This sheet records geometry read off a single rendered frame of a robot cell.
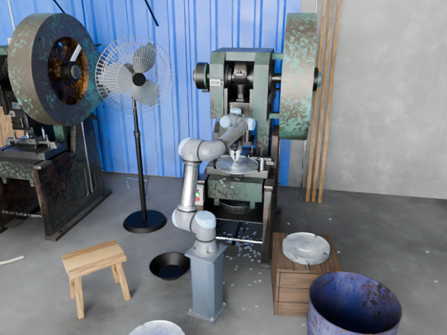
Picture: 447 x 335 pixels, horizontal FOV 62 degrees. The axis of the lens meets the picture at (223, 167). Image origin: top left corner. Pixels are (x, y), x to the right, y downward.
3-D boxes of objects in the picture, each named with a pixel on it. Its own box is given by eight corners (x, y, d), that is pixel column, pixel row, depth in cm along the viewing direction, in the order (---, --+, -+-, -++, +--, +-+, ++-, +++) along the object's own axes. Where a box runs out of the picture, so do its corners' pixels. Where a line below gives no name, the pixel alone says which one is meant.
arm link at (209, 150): (214, 149, 194) (256, 113, 229) (197, 146, 200) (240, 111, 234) (217, 168, 200) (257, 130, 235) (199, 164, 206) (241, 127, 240)
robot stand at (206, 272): (213, 324, 224) (212, 262, 207) (187, 314, 232) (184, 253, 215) (227, 304, 239) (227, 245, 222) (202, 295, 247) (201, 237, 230)
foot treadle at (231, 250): (236, 262, 263) (236, 255, 261) (222, 260, 265) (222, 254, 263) (247, 220, 316) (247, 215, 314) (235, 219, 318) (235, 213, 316)
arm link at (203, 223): (209, 243, 207) (208, 222, 202) (189, 236, 214) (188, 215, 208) (220, 233, 217) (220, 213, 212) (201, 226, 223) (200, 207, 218)
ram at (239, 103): (248, 143, 260) (249, 102, 249) (227, 142, 263) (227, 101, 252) (251, 136, 276) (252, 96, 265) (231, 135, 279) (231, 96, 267)
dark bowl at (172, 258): (184, 288, 253) (184, 280, 250) (143, 283, 259) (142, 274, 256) (195, 262, 280) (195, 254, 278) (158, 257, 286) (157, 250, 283)
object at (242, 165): (207, 167, 249) (207, 166, 249) (229, 153, 271) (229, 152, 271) (245, 177, 235) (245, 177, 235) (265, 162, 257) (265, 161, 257)
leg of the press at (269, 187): (275, 270, 272) (283, 154, 238) (259, 268, 274) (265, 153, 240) (281, 210, 356) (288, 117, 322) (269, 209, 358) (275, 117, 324)
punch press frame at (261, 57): (262, 244, 274) (271, 55, 223) (205, 238, 282) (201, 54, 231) (270, 197, 346) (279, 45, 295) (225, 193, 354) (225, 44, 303)
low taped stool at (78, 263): (120, 278, 263) (114, 238, 251) (132, 299, 245) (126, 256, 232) (69, 297, 246) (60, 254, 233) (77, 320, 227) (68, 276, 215)
